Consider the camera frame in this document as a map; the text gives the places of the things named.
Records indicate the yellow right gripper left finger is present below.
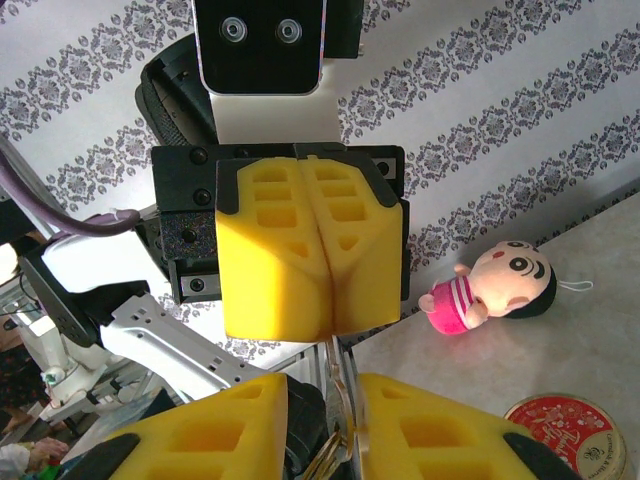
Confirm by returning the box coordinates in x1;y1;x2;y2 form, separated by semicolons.
74;372;291;480

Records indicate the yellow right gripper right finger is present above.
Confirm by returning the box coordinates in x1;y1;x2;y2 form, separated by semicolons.
355;372;586;480

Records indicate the key with ring and tag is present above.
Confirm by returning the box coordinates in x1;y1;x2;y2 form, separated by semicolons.
285;333;362;480

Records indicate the round red and gold tin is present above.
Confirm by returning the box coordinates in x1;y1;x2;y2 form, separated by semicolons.
502;394;629;480

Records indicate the plush doll with pink shirt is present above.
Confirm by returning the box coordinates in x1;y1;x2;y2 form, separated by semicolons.
418;239;595;335

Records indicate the person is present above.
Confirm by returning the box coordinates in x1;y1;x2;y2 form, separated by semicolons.
0;344;69;476

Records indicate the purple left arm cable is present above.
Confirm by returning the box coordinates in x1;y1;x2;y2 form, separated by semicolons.
0;139;141;236

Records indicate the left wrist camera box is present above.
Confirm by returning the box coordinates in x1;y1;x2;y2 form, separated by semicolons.
192;0;342;146

